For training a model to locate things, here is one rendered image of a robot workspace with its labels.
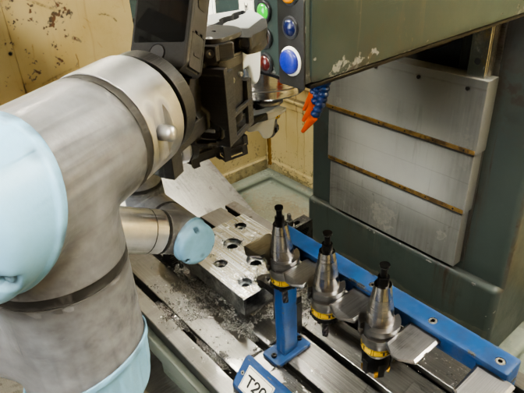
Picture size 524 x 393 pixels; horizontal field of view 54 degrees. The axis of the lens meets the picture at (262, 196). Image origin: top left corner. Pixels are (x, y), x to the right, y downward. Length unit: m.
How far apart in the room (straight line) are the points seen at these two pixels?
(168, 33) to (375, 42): 0.40
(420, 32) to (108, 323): 0.63
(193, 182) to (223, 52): 1.74
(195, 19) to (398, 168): 1.13
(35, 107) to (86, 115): 0.02
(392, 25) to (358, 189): 0.90
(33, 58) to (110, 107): 1.60
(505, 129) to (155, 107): 1.07
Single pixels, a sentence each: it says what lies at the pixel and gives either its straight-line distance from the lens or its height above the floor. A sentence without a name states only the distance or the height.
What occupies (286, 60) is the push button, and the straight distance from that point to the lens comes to 0.64.
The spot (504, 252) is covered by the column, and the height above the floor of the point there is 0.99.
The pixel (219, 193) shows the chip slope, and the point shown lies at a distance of 2.09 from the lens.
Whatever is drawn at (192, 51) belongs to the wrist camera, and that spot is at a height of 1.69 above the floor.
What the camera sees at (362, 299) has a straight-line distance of 0.85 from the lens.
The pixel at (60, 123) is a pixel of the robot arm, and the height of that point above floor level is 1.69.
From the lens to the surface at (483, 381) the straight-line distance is 0.77.
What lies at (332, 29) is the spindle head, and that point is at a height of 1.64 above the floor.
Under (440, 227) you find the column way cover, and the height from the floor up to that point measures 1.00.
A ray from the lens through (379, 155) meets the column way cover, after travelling 1.47.
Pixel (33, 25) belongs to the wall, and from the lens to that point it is 1.86.
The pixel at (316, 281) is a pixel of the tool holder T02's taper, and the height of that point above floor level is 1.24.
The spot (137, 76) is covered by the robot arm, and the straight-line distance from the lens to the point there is 0.31.
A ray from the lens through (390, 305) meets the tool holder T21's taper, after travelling 0.78.
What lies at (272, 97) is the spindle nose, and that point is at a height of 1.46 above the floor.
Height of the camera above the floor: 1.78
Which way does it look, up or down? 30 degrees down
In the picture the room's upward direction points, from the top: 3 degrees counter-clockwise
